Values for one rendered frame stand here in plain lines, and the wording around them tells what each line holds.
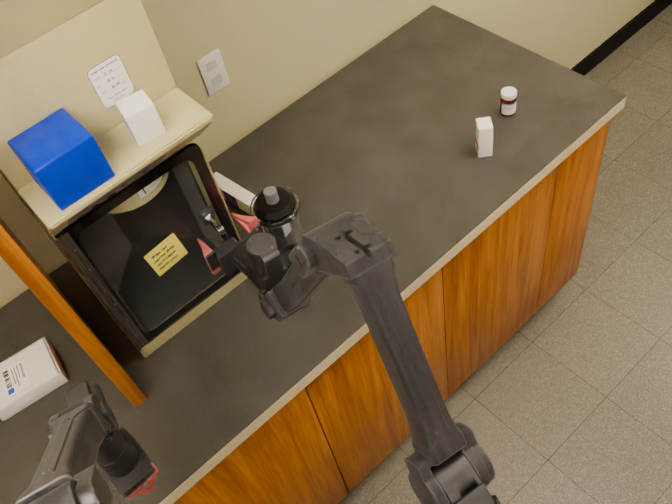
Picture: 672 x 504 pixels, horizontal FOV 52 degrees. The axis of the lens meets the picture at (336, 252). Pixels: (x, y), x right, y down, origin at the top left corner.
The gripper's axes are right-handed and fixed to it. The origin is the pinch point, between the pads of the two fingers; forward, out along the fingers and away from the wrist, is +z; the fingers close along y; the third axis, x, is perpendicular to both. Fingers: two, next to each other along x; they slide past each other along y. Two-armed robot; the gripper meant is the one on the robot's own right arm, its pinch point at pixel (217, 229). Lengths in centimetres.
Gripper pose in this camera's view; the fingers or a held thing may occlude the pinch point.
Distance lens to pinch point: 148.3
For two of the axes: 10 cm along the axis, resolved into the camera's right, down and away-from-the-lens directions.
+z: -6.6, -5.5, 5.1
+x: 1.4, 5.8, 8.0
